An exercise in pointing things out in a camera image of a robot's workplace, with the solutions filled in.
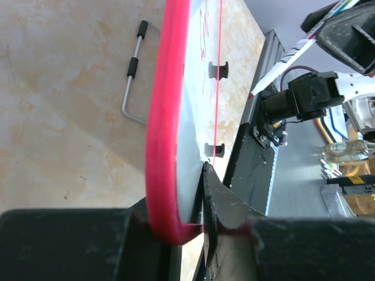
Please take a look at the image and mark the clear glass bottle background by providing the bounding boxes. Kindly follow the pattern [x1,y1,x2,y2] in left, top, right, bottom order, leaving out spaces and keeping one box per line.
[322,139,374,163]

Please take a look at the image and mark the whiteboard stand foot left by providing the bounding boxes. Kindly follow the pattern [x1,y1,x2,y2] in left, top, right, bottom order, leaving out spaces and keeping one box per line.
[204,143,225,158]

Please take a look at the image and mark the marker pen with magenta cap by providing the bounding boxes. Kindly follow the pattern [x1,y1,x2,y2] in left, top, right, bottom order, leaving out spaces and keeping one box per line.
[248,0,359,100]

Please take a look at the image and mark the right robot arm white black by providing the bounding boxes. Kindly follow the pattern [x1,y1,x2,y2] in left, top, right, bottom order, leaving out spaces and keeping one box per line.
[260,1,374,123]

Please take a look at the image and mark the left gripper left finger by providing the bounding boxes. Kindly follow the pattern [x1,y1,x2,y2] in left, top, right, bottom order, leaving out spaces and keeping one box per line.
[1,200,182,280]

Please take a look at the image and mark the whiteboard with pink frame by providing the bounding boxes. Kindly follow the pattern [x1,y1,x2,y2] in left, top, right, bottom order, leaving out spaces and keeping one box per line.
[145,1,223,245]

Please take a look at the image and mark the whiteboard stand foot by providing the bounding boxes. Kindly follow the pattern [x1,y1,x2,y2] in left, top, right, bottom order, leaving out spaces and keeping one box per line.
[204,143,225,158]
[208,61,229,81]

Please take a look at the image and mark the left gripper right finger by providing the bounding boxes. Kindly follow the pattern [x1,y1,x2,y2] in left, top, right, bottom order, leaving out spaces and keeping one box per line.
[202,163,374,280]

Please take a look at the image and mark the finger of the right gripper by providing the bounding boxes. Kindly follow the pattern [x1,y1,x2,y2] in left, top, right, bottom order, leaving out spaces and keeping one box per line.
[301,2,338,32]
[318,2,374,75]

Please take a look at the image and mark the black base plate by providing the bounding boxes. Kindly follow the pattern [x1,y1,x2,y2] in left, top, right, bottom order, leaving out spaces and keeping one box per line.
[222,93,287,217]

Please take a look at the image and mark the whiteboard stand foot right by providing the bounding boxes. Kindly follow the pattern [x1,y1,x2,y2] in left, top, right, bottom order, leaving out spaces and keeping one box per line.
[208,61,229,81]

